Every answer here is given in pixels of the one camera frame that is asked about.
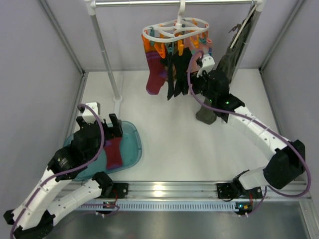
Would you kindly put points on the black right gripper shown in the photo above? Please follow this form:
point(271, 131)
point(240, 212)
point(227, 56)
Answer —
point(199, 83)

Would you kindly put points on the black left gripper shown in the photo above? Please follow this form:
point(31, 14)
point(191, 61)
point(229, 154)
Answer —
point(98, 127)

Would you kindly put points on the black sock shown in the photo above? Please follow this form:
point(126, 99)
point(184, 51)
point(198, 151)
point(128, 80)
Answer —
point(168, 62)
point(181, 64)

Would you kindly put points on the white clip hanger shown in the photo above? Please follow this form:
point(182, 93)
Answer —
point(181, 28)

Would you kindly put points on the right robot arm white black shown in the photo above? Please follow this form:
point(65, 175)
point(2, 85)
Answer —
point(286, 159)

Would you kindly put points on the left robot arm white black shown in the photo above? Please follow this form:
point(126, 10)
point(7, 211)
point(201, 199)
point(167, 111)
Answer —
point(69, 179)

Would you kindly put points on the white garment hanger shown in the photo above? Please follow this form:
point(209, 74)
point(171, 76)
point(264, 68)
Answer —
point(251, 11)

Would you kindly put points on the teal plastic basin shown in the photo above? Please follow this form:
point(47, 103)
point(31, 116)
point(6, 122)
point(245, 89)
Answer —
point(130, 149)

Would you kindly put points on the pink patterned sock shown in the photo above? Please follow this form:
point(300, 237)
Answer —
point(199, 48)

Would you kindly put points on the maroon purple orange hanging sock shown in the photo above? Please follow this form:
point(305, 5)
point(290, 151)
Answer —
point(157, 71)

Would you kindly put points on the orange clothes peg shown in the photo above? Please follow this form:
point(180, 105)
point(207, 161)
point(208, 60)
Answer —
point(161, 50)

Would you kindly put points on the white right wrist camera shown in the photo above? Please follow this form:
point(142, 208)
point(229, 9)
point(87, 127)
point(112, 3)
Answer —
point(206, 64)

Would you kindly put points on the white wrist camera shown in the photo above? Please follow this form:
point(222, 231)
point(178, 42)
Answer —
point(206, 64)
point(90, 111)

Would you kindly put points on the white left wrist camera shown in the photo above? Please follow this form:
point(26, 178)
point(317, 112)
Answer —
point(90, 111)

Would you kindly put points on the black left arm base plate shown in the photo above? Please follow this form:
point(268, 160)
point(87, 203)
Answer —
point(118, 191)

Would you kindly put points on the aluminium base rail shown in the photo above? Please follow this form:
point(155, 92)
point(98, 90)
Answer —
point(178, 190)

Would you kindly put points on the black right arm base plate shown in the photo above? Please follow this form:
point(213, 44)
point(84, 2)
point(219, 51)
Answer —
point(231, 191)

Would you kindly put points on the grey slotted cable duct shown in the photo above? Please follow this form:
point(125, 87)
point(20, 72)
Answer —
point(216, 206)

